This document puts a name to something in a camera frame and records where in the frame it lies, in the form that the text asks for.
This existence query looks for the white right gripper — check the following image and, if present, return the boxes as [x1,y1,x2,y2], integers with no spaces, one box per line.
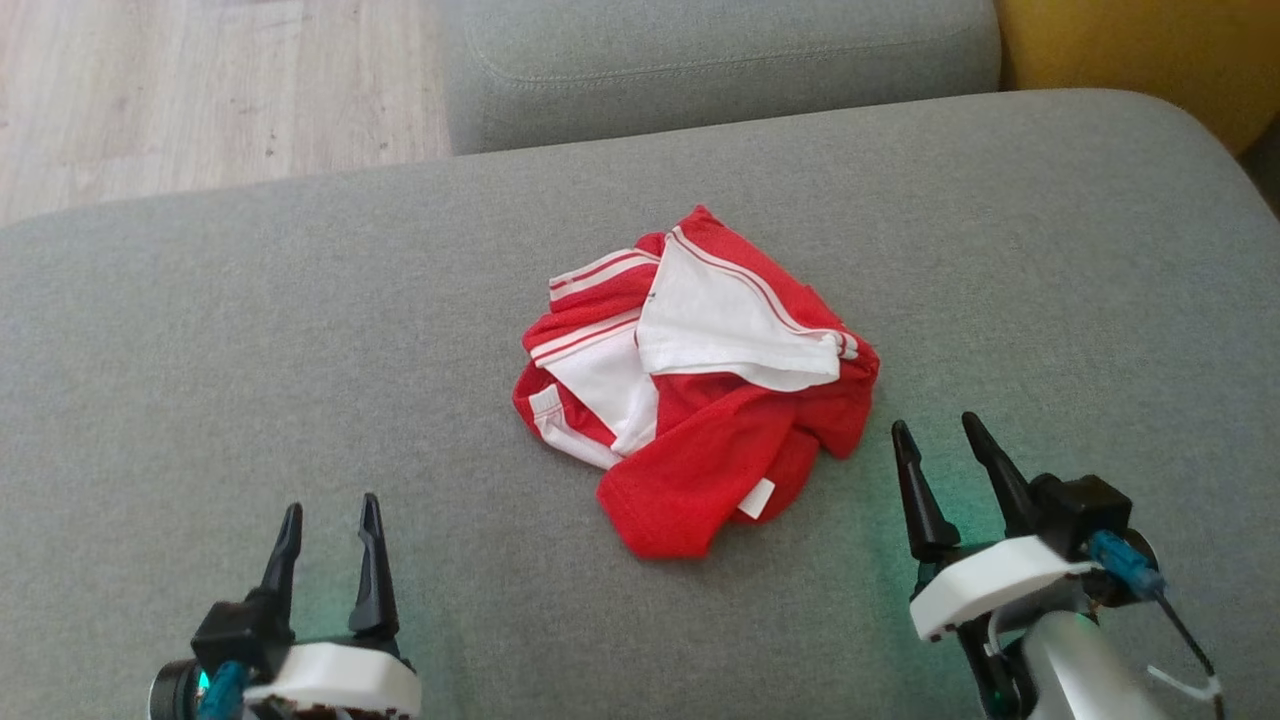
[891,411,1102,642]

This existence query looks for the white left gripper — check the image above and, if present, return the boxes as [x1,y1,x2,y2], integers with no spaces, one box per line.
[243,492,423,720]

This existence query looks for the red white sports shorts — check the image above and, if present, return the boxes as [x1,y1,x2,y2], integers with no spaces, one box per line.
[512,205,881,559]

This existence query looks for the large grey sofa seat cushion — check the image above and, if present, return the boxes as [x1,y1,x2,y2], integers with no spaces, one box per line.
[0,88,1280,720]

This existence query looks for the large yellow back cushion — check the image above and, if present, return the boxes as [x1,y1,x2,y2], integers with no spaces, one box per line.
[995,0,1280,156]

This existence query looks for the narrow grey sofa seat cushion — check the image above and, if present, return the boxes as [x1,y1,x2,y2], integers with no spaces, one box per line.
[440,0,1003,156]

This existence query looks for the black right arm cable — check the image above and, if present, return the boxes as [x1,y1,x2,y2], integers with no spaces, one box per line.
[1088,530,1229,720]

